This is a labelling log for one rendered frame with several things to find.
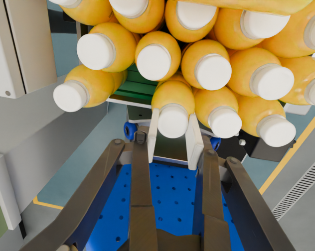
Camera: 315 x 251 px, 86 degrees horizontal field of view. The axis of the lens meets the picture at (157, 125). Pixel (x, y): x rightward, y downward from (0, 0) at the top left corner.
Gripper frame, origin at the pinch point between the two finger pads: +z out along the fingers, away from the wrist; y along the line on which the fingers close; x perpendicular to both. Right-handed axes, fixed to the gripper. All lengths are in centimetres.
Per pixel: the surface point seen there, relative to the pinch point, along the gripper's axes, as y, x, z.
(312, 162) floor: 143, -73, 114
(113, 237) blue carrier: -5.4, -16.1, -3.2
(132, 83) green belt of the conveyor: -9.6, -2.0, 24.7
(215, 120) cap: 5.6, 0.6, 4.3
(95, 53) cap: -10.3, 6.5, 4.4
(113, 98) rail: -11.9, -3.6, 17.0
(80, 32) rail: -18.0, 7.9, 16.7
